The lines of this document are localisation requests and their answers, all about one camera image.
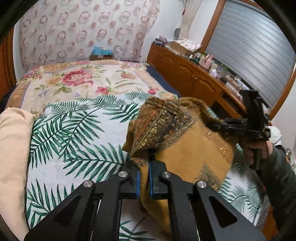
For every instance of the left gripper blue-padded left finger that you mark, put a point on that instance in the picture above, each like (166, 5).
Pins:
(92, 211)

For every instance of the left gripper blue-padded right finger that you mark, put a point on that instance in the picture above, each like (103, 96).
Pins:
(197, 211)

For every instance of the grey window blind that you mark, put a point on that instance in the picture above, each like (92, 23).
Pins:
(244, 37)

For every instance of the beige pink folded garment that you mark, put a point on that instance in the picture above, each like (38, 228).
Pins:
(16, 130)

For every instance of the wooden sideboard cabinet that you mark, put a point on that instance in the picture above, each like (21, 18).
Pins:
(191, 80)

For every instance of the right forearm dark sleeve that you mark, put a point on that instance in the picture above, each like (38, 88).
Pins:
(279, 179)

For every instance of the pink ring patterned curtain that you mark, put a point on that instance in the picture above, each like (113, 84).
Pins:
(65, 31)

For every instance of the cardboard box on cabinet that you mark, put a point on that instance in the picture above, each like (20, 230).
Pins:
(185, 47)

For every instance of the palm leaf print blanket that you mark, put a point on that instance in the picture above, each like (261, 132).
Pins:
(83, 139)

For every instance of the golden brown patterned garment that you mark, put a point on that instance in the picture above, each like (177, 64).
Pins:
(181, 134)

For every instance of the teal item on box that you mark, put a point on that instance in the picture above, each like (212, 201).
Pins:
(99, 53)

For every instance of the wooden louvered wardrobe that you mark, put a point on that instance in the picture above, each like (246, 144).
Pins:
(7, 71)

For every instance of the floral bed quilt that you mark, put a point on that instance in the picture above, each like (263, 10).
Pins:
(85, 79)

